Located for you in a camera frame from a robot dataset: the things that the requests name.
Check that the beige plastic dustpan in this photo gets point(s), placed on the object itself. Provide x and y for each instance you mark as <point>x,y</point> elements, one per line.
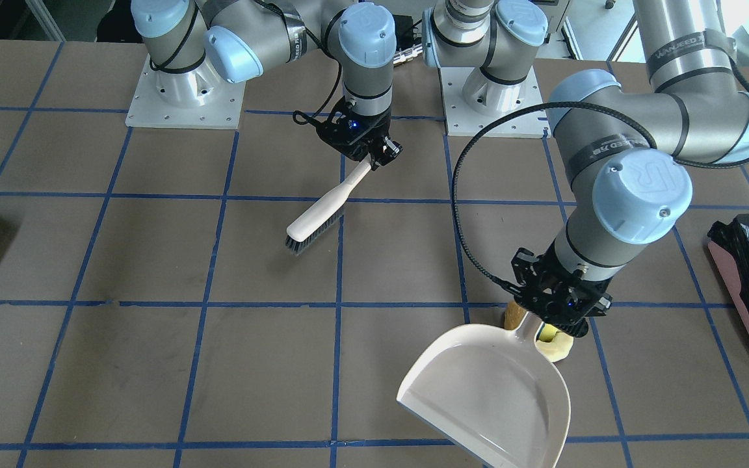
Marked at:
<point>492,393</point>

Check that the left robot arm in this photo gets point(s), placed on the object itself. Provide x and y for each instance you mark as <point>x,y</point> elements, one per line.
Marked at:
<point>626,157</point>

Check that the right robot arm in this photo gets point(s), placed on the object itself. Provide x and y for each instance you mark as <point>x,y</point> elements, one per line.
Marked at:
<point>200,52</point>

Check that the white hand brush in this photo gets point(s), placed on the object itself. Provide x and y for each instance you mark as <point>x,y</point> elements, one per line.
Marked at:
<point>317,218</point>

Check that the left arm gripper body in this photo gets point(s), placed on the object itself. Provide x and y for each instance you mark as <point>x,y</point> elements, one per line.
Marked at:
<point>525,273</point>

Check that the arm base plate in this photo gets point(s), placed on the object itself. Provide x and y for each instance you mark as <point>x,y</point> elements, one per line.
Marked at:
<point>472,101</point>
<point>196,99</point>

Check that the pale yellow banana peel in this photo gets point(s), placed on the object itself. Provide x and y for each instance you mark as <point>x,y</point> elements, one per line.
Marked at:
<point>559,349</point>

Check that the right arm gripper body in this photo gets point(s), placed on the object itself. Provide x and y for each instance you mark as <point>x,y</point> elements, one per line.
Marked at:
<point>388,150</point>

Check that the green yellow sponge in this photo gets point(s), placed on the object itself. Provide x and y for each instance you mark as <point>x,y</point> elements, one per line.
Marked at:
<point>547,333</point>

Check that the brown toy potato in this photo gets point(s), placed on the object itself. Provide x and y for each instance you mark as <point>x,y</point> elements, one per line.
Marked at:
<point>513,316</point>

